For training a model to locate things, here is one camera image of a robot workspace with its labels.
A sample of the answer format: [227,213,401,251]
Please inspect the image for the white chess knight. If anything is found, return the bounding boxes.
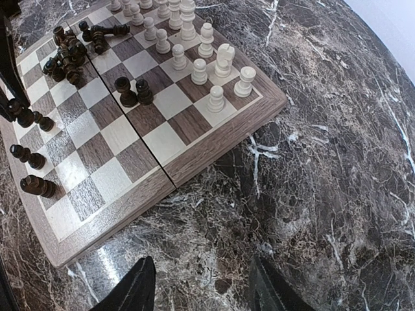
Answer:
[215,43,235,78]

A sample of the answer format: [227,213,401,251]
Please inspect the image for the wooden chess board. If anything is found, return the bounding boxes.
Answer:
[1,1,287,268]

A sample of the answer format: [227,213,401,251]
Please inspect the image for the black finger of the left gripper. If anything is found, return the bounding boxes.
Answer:
[1,10,30,108]

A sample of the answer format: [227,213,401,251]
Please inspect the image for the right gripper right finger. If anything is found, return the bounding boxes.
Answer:
[249,255,314,311]

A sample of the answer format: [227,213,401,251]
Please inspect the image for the dark chess pawn upright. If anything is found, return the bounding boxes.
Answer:
[136,79,154,105]

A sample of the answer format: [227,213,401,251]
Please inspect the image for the dark chess rook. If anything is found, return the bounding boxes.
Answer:
[114,76,137,108]

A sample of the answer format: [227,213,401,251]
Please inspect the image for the white chess rook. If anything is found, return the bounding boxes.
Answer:
[234,66,256,98]

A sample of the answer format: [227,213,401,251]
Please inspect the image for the pile of dark chess pieces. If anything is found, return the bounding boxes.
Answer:
[42,20,130,87]

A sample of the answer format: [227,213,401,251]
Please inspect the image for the white chess king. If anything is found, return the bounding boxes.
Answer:
[180,0,196,41]

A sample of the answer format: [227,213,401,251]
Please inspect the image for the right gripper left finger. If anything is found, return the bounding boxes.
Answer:
[91,256,156,311]

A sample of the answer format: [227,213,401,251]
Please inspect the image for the dark chess pawn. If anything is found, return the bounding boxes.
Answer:
[20,175,56,198]
[10,144,45,170]
[33,111,54,132]
[136,79,154,105]
[8,98,34,128]

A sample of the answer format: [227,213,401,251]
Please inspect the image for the white chess pawn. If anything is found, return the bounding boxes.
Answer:
[191,58,208,86]
[207,86,224,113]
[143,17,157,41]
[172,44,187,71]
[156,29,171,54]

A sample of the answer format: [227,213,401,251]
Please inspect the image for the white chess queen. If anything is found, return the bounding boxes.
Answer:
[169,0,182,30]

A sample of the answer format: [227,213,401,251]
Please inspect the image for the white chess bishop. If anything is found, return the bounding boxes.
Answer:
[198,23,214,58]

